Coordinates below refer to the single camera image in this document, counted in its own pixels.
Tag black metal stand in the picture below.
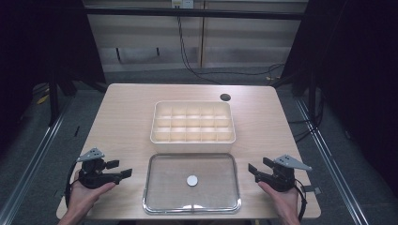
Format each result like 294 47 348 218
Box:
46 67 108 128

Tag long black wall cable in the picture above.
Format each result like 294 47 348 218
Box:
176 14 286 86

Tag clear lid with white knob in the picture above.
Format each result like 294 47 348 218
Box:
142 152 242 216

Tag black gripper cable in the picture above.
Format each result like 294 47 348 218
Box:
294 179 309 223
64 160 80 208

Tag white wall power outlet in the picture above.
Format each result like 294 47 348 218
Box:
171 0 195 9

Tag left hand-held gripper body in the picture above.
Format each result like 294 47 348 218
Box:
76 147 122 190

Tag grey strap tag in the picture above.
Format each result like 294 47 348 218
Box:
301 185 322 195

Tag person's left hand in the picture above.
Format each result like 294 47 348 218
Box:
67 170 117 219

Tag white divided storage box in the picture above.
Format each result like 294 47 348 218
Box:
149 99 237 155

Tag black horizontal frame bar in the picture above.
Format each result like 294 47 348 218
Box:
84 7 306 21

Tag metal floor rail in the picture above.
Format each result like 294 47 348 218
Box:
0 101 74 225
294 97 371 225

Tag person's right hand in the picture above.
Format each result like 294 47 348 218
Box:
257 181 302 221

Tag black floor cables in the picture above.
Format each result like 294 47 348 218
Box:
286 88 326 144

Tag dark curtain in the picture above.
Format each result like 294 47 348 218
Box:
281 0 398 188
0 0 107 151

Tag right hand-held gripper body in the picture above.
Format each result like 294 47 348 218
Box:
254 154 314 193

